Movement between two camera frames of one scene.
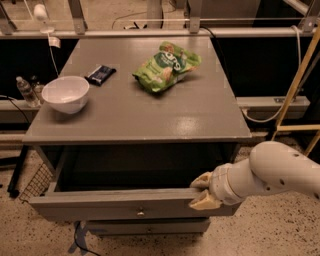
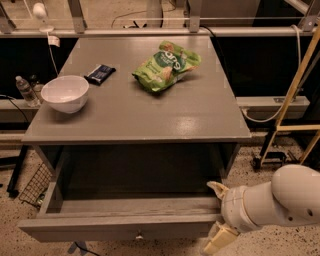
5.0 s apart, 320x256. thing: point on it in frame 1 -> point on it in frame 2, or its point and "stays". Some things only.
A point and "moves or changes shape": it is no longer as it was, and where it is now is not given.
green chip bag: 166,67 stays
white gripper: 219,184 -> 232,209
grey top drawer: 113,203 moves or changes shape
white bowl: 66,94 stays
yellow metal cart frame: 300,127 stays
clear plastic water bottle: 26,89 stays
